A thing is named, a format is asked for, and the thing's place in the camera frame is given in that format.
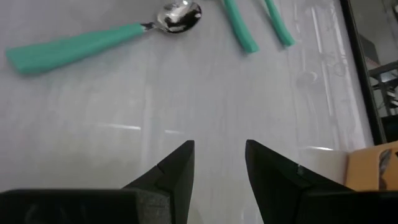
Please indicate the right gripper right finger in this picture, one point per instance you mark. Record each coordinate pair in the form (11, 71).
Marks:
(273, 180)

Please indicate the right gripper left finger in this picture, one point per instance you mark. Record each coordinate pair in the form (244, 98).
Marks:
(174, 174)

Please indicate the black metal spoon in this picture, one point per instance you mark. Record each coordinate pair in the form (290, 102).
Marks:
(385, 161)

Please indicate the orange plastic bin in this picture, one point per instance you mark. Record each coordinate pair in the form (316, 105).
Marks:
(363, 168)

